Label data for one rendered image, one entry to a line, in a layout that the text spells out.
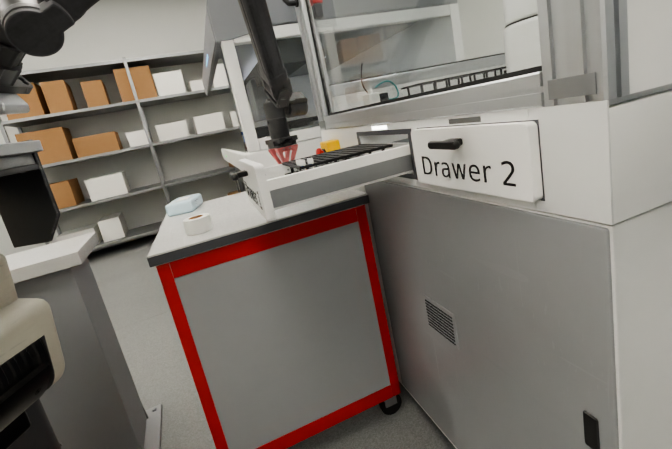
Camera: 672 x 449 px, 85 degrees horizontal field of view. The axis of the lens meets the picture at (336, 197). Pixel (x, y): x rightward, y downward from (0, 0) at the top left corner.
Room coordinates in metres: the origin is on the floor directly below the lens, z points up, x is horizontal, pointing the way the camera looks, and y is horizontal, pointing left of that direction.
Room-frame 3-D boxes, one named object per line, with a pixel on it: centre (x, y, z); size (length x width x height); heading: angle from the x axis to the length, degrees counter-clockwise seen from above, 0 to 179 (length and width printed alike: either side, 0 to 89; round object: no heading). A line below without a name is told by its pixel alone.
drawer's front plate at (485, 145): (0.62, -0.23, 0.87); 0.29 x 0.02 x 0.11; 18
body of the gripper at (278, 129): (1.11, 0.12, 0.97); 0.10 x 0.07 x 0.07; 29
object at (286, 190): (0.89, -0.03, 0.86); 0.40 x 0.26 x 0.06; 108
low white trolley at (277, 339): (1.22, 0.28, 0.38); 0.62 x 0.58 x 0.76; 18
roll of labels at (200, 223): (0.98, 0.38, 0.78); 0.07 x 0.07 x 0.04
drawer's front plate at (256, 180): (0.82, 0.17, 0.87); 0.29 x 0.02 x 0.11; 18
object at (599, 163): (1.03, -0.60, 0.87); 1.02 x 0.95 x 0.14; 18
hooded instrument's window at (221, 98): (2.66, 0.08, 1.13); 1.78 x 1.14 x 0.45; 18
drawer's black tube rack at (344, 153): (0.89, -0.02, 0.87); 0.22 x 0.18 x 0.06; 108
